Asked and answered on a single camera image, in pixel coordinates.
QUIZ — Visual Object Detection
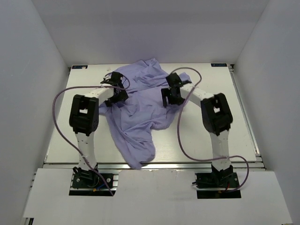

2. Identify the lilac zip jacket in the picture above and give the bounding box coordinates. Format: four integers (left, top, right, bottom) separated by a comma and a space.
99, 58, 180, 169

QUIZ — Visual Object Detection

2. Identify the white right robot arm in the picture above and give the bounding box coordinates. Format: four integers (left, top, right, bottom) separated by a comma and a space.
161, 74, 233, 187

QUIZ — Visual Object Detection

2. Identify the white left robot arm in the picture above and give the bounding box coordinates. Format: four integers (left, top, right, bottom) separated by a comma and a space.
69, 79, 128, 187

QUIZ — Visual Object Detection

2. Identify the dark left corner label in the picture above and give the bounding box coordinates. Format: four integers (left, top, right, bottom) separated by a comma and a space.
71, 65, 88, 70

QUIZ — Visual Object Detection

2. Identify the dark table corner label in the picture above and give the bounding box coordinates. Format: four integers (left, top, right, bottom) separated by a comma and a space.
210, 63, 227, 68

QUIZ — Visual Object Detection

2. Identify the white front cover board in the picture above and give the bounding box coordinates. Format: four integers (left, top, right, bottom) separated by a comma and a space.
24, 169, 292, 225

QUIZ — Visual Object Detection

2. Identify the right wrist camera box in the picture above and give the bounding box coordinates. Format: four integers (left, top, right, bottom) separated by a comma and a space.
166, 72, 182, 88

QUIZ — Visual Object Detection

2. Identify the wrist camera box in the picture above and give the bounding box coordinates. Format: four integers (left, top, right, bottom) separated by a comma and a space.
110, 71, 123, 86
166, 72, 182, 88

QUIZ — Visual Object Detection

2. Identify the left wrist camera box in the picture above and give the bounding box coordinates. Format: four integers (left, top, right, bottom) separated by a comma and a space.
110, 71, 123, 86

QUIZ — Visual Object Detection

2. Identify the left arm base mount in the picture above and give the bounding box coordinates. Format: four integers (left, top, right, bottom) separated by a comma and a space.
69, 167, 117, 197

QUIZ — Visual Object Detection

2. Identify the aluminium table front rail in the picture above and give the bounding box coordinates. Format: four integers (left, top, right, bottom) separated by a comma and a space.
43, 157, 265, 170

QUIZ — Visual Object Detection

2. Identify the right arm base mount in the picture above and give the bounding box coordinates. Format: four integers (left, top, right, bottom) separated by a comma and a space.
192, 172, 241, 199

